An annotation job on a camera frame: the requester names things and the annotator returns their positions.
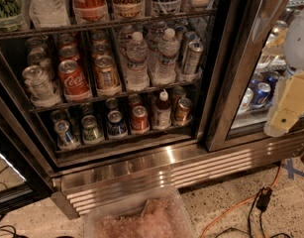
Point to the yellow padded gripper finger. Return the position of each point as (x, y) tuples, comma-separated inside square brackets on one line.
[(287, 105)]

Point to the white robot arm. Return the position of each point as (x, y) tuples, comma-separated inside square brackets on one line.
[(294, 43)]

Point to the steel fridge sliding door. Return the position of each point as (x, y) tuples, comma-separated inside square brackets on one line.
[(242, 55)]

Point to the copper can bottom shelf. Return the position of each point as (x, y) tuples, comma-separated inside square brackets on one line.
[(183, 111)]

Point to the white cap juice bottle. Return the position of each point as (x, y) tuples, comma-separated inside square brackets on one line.
[(162, 110)]

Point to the water bottle middle right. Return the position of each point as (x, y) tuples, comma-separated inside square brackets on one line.
[(168, 46)]

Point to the red can bottom shelf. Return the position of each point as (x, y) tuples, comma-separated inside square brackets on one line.
[(140, 120)]

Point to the water bottle middle left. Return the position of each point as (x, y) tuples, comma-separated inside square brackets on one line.
[(137, 77)]

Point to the blue can bottom shelf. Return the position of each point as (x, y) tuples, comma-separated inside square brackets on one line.
[(117, 127)]

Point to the bronze can middle shelf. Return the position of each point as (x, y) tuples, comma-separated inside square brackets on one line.
[(107, 76)]

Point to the gold LaCroix can top shelf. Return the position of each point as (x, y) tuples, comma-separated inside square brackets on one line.
[(128, 9)]

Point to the stainless steel fridge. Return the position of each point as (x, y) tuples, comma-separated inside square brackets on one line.
[(34, 167)]

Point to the green can bottom shelf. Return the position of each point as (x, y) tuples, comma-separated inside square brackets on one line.
[(91, 134)]

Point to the red Coca-Cola can top shelf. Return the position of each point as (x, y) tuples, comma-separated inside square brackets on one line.
[(89, 11)]

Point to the blue Pepsi can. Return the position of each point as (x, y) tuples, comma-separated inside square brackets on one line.
[(261, 93)]

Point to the black power adapter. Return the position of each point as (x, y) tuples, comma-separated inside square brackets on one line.
[(264, 199)]

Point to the silver slim can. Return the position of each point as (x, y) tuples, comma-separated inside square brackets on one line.
[(192, 59)]

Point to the clear plastic bin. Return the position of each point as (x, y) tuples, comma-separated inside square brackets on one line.
[(153, 213)]

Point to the red Coca-Cola can front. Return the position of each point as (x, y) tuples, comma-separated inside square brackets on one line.
[(74, 82)]

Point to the blue silver can bottom left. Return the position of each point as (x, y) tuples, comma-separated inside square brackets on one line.
[(66, 139)]

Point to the silver can front left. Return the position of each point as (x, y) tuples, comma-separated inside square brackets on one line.
[(43, 92)]

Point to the green LaCroix can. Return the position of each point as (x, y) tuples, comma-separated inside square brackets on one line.
[(11, 15)]

